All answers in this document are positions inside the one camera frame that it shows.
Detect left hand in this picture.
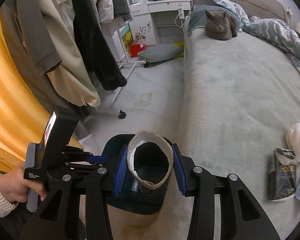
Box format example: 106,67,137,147
0,163,47,203

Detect grey knit sweater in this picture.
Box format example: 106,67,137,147
0,0,62,79

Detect red box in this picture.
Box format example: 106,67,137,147
129,43,146,57

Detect beige hanging coat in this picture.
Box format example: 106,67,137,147
38,0,101,107

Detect grey floor cushion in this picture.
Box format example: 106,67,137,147
137,43,184,63

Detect white vanity dresser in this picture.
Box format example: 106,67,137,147
128,0,192,46

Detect yellow painting canvas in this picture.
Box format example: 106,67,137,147
120,23,134,57

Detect cardboard tape roll core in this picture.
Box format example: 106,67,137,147
127,131,174,190

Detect white crumpled sock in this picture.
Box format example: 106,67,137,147
286,123,300,163

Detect black snack bag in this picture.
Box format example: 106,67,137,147
267,148,298,202

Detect grey cat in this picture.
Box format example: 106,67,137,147
205,11,237,41

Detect black hanging garment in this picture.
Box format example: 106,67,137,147
72,0,127,90

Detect white clothes rack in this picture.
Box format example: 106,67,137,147
91,23,148,119

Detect dark green trash bin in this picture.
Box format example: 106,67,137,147
101,132,173,215

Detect blue cloud pattern blanket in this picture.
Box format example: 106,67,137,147
211,0,300,74

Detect grey bed with headboard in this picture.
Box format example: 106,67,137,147
110,0,300,240

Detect blue grey pillow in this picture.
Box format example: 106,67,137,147
187,5,243,35

